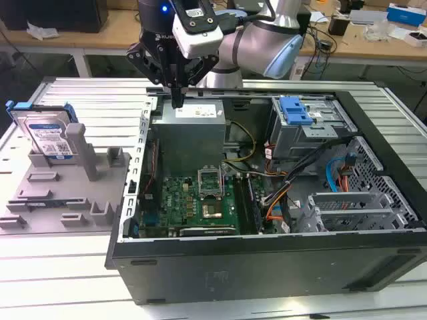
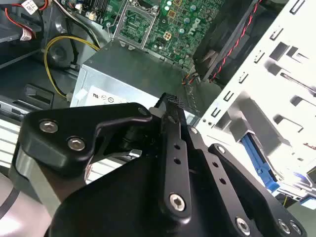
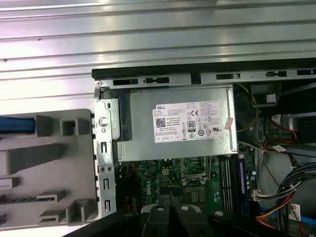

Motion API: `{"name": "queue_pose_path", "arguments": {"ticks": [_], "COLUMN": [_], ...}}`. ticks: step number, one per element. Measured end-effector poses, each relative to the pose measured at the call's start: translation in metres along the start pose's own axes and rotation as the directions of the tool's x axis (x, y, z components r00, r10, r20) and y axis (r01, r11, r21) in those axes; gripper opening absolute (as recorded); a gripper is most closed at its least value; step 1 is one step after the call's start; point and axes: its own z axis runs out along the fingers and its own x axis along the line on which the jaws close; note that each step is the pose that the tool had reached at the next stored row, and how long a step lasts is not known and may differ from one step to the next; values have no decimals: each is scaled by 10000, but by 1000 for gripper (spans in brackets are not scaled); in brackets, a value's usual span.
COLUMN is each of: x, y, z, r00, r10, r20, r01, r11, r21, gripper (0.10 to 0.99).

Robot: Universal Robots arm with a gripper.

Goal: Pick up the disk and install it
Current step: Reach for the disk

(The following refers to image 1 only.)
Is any hard disk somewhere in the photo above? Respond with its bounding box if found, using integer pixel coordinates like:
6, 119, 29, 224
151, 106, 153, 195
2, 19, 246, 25
5, 101, 79, 164

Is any crumpled white paper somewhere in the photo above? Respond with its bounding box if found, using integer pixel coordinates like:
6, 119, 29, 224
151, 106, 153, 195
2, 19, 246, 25
26, 21, 59, 41

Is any yellow black wire bundle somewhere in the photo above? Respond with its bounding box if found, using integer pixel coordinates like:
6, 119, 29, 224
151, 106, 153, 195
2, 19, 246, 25
223, 120, 257, 165

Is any gray parts rack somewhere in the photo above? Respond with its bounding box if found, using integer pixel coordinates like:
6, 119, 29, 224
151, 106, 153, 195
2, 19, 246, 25
0, 123, 133, 236

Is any orange yellow wire bundle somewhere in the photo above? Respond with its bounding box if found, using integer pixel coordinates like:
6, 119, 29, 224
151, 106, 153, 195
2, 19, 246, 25
263, 185, 293, 223

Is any black camera cable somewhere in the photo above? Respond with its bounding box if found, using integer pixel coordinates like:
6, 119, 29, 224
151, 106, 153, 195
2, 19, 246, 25
218, 0, 278, 34

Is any wooden desk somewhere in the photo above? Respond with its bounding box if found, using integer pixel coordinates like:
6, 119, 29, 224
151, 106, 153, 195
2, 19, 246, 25
0, 6, 427, 79

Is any blue white cardboard box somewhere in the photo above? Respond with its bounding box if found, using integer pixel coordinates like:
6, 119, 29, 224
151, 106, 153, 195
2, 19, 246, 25
386, 3, 427, 27

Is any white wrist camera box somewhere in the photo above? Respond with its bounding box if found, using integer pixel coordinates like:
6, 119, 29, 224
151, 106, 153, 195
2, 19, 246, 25
170, 0, 224, 59

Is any black PC case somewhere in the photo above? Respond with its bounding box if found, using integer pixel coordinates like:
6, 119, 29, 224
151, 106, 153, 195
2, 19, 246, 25
105, 81, 427, 306

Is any blue data wire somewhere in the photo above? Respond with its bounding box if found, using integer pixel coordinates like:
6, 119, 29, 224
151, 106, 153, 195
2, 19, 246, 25
325, 156, 350, 193

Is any metal drive cage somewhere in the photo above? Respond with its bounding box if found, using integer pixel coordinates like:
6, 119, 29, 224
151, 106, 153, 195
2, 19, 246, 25
268, 96, 358, 161

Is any black RAM slot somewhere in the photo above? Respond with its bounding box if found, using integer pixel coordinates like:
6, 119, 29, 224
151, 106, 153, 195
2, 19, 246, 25
245, 173, 258, 234
232, 175, 246, 234
238, 175, 251, 234
248, 173, 264, 233

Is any blue plastic cage latch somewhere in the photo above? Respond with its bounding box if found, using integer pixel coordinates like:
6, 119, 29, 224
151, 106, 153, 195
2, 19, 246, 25
280, 96, 314, 126

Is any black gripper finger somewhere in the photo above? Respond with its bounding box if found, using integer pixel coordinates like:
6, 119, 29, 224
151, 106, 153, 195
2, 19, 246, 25
178, 55, 220, 109
126, 40, 179, 109

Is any metal socket cover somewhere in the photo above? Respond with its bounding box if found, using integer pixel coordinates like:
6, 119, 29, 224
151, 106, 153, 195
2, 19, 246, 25
198, 165, 224, 201

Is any orange red power wire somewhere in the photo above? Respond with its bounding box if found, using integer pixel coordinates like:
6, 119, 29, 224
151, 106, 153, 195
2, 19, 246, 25
337, 151, 356, 193

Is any dark brown cup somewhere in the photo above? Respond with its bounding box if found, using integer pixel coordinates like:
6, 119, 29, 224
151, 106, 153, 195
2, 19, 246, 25
328, 16, 350, 36

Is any gray power supply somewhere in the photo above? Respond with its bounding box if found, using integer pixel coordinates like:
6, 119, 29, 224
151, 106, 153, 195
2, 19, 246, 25
151, 99, 228, 174

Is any black equipment box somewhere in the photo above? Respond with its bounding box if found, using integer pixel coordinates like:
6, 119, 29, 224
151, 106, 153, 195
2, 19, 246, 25
0, 0, 109, 34

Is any black graphics card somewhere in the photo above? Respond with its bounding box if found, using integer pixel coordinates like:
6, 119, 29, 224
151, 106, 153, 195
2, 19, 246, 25
179, 227, 236, 237

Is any black cable bundle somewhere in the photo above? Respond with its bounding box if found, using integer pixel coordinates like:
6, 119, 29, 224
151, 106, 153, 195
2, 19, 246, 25
282, 135, 355, 233

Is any small white open box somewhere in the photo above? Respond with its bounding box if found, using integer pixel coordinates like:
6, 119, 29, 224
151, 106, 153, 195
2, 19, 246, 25
405, 29, 427, 47

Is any CPU socket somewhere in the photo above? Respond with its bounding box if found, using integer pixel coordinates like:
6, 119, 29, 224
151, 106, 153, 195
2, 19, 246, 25
201, 201, 223, 219

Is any metal disk bay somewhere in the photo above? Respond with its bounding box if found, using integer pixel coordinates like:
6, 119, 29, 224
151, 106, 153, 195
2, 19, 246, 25
295, 190, 420, 233

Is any green motherboard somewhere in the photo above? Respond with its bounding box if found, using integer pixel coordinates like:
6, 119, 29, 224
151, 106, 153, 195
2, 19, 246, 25
138, 173, 264, 236

